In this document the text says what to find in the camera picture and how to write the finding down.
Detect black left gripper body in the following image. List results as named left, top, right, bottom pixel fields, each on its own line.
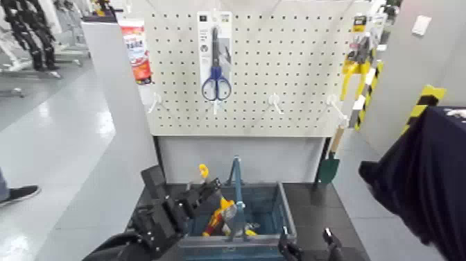
left=159, top=191, right=198, bottom=236

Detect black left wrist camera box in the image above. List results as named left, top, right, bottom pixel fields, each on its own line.
left=140, top=165, right=169, bottom=201

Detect yellow black striped guard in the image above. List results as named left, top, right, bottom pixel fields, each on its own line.
left=354, top=59, right=386, bottom=133
left=399, top=84, right=447, bottom=137

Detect blue scissors on card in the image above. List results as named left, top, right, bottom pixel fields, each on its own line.
left=196, top=10, right=234, bottom=103

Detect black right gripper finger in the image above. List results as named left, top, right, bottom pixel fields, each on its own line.
left=277, top=226, right=304, bottom=261
left=321, top=227, right=345, bottom=261

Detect black humanoid robot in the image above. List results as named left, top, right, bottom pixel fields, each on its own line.
left=0, top=0, right=60, bottom=72

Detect beige pegboard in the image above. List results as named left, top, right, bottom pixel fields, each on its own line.
left=143, top=8, right=370, bottom=139

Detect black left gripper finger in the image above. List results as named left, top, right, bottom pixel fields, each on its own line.
left=186, top=177, right=221, bottom=199
left=193, top=189, right=224, bottom=219

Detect black shoe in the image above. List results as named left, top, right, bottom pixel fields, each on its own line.
left=0, top=184, right=41, bottom=209

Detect teal plastic crate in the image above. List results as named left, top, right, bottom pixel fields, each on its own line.
left=178, top=181, right=298, bottom=261

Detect red white sealant tube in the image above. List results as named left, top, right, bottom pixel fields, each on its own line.
left=117, top=18, right=155, bottom=93

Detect black pegboard stand post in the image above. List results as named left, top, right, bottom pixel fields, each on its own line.
left=319, top=136, right=333, bottom=172
left=153, top=136, right=168, bottom=184

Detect green shovel wooden handle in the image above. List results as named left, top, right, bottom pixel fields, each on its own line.
left=314, top=124, right=347, bottom=185

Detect dark navy cloth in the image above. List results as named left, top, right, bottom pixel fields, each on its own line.
left=358, top=106, right=466, bottom=261

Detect yellow handled pliers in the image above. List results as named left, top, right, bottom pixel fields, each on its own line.
left=340, top=14, right=376, bottom=103

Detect white wall plate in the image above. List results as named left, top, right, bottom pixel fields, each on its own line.
left=411, top=14, right=433, bottom=37

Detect red yellow screwdriver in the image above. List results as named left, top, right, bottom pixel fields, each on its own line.
left=201, top=209, right=227, bottom=237

